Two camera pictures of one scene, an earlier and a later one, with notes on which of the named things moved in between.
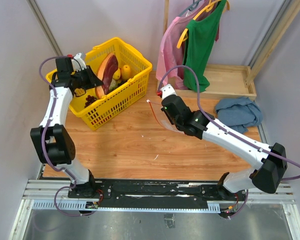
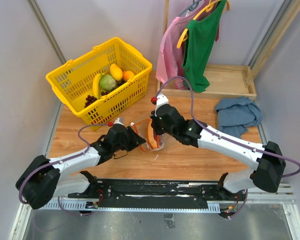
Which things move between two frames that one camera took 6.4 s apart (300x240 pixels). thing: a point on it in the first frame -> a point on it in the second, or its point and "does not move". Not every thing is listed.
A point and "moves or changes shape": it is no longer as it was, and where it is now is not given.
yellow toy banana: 117,74 -> 96,85
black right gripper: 169,118 -> 155,119
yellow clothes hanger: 207,8 does not move
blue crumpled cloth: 240,113 does not move
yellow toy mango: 126,72 -> 116,72
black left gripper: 93,80 -> 136,140
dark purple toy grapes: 90,99 does not move
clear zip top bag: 161,118 moves or changes shape
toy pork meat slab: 107,69 -> 154,140
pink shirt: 172,51 does not move
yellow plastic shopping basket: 124,74 does not move
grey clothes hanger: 191,7 does not move
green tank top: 201,36 does not move
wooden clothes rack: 228,81 does not move
